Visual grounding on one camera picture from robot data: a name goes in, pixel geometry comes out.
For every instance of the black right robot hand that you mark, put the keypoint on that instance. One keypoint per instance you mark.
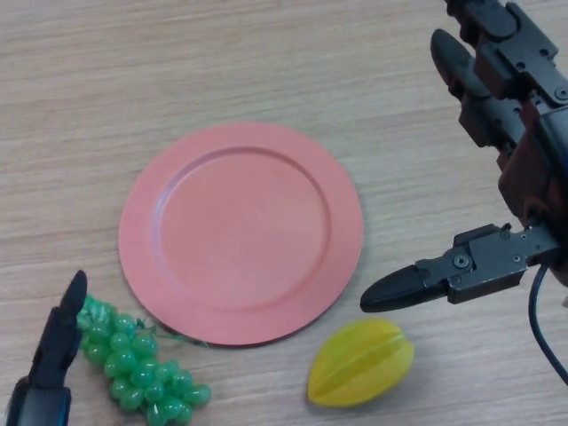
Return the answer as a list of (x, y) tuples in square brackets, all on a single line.
[(488, 262)]

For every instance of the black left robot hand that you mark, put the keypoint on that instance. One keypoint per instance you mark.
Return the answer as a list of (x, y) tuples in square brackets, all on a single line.
[(51, 368)]

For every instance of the green plastic grape bunch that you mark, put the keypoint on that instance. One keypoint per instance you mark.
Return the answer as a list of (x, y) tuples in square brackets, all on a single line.
[(133, 368)]

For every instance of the pink round plate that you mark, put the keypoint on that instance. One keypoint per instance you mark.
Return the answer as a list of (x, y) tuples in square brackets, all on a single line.
[(239, 235)]

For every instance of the yellow starfruit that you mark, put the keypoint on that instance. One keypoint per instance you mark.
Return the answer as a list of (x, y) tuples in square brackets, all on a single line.
[(359, 364)]

